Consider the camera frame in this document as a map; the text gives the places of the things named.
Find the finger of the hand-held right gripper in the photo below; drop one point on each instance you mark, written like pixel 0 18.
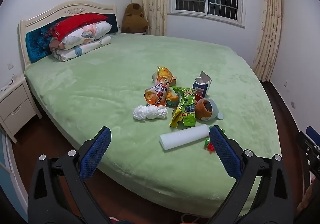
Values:
pixel 313 135

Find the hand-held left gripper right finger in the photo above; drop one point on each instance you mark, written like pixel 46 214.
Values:
pixel 225 151

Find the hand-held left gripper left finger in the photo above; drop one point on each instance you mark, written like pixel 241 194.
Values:
pixel 96 154

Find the orange juice spout pouch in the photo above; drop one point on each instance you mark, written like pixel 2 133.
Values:
pixel 160 89

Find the red and green toy blocks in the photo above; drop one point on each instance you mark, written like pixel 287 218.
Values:
pixel 209 144

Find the white foam roll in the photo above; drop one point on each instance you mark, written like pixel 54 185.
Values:
pixel 183 136

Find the brown crumpled wrapper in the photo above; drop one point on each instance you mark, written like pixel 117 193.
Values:
pixel 201 109

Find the green snack packet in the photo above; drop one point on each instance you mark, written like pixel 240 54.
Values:
pixel 186 106

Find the red white carton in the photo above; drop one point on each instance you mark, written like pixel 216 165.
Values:
pixel 199 95

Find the crumpled white plastic bag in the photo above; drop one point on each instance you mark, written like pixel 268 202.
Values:
pixel 150 112

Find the bed with green blanket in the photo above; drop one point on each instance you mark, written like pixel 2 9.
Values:
pixel 100 84

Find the torn blue carton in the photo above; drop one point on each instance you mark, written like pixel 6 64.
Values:
pixel 201 85

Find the orange snack packet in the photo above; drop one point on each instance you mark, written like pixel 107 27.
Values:
pixel 172 99

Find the small brown box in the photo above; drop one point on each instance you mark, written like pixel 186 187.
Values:
pixel 173 79

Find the cream nightstand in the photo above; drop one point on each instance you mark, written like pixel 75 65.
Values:
pixel 15 106

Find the beige cup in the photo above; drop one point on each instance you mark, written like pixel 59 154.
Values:
pixel 154 77

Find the folded floral quilt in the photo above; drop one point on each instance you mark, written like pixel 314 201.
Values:
pixel 75 50

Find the floral pillow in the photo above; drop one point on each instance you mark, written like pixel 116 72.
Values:
pixel 87 33

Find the cream blue tufted headboard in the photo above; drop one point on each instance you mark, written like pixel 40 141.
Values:
pixel 37 39

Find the red pillow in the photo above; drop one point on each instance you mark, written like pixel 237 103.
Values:
pixel 75 23

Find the brown plush bear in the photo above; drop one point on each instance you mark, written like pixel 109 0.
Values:
pixel 133 19

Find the white wall socket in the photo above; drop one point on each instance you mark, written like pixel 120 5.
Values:
pixel 10 66

